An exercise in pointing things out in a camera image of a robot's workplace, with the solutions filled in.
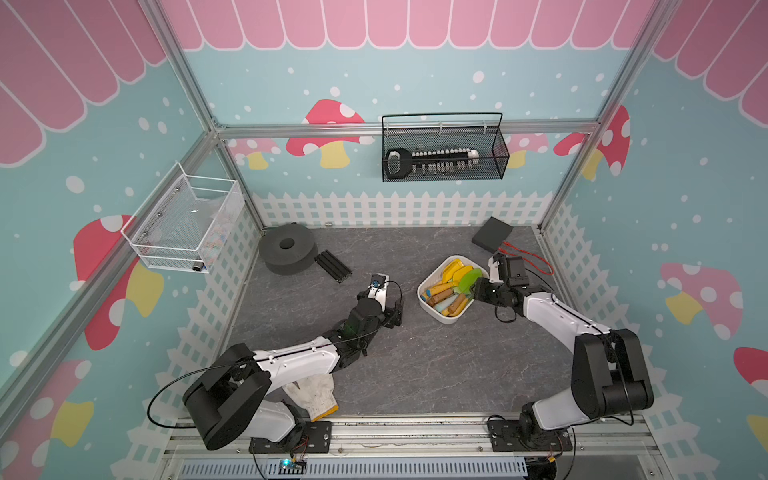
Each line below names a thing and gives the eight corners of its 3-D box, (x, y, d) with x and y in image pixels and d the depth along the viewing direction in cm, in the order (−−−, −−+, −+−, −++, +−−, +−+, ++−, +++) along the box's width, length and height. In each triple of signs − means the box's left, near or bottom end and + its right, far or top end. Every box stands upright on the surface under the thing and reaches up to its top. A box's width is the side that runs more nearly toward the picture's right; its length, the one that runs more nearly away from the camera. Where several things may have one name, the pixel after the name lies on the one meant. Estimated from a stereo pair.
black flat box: (471, 241, 119) (472, 237, 117) (489, 220, 127) (491, 215, 125) (494, 254, 115) (496, 249, 113) (512, 231, 123) (514, 226, 121)
